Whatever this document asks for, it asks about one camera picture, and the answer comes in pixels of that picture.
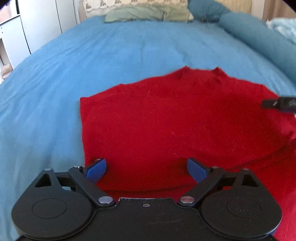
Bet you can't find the dark teal pillow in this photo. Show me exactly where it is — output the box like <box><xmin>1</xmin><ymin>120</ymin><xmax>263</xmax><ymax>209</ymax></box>
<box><xmin>188</xmin><ymin>0</ymin><xmax>230</xmax><ymax>22</ymax></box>

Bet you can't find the beige curtain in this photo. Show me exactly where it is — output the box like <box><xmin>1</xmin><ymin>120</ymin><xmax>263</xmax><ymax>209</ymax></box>
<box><xmin>217</xmin><ymin>0</ymin><xmax>295</xmax><ymax>21</ymax></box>

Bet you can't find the green pillow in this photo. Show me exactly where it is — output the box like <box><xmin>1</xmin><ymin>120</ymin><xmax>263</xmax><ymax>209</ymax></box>
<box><xmin>104</xmin><ymin>6</ymin><xmax>194</xmax><ymax>23</ymax></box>

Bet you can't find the light blue blanket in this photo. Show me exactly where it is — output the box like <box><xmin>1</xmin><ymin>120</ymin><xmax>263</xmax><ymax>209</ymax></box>
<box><xmin>266</xmin><ymin>18</ymin><xmax>296</xmax><ymax>44</ymax></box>

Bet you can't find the white shelf desk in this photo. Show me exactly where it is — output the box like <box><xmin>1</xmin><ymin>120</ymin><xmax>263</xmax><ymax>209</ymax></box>
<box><xmin>1</xmin><ymin>15</ymin><xmax>31</xmax><ymax>69</ymax></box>

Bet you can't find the beige quilted headboard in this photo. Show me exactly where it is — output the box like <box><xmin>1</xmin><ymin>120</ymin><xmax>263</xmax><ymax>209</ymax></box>
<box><xmin>83</xmin><ymin>0</ymin><xmax>189</xmax><ymax>18</ymax></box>

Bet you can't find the white wardrobe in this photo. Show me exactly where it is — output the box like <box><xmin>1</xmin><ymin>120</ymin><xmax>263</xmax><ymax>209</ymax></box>
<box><xmin>17</xmin><ymin>0</ymin><xmax>80</xmax><ymax>53</ymax></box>

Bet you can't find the teal rolled duvet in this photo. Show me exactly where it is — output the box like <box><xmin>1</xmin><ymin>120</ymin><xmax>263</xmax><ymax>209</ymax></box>
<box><xmin>219</xmin><ymin>12</ymin><xmax>295</xmax><ymax>84</ymax></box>

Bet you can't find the red long-sleeve sweater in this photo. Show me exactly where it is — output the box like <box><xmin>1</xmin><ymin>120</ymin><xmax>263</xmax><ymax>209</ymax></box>
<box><xmin>80</xmin><ymin>67</ymin><xmax>295</xmax><ymax>240</ymax></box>

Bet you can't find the blue bed sheet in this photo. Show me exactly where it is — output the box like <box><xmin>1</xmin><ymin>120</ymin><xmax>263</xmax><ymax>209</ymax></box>
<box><xmin>1</xmin><ymin>17</ymin><xmax>295</xmax><ymax>240</ymax></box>

